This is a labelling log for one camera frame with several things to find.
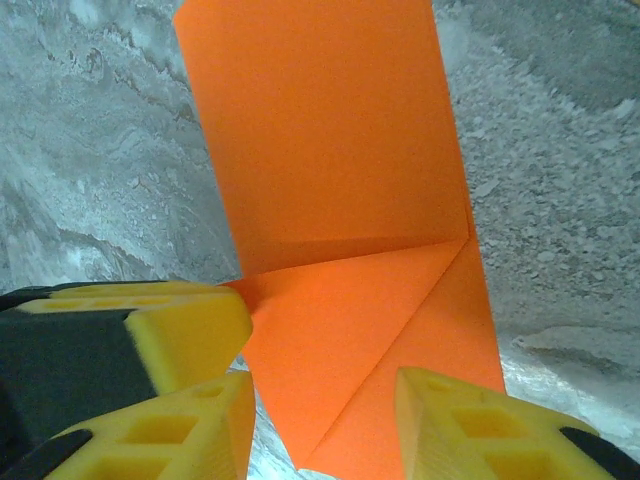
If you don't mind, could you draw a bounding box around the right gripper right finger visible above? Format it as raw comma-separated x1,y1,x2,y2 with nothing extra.
395,367,637,480

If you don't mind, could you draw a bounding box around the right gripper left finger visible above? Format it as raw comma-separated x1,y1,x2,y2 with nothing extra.
22,370,258,480

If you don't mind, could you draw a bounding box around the orange square paper sheet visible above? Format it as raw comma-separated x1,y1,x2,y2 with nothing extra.
172,0,507,474

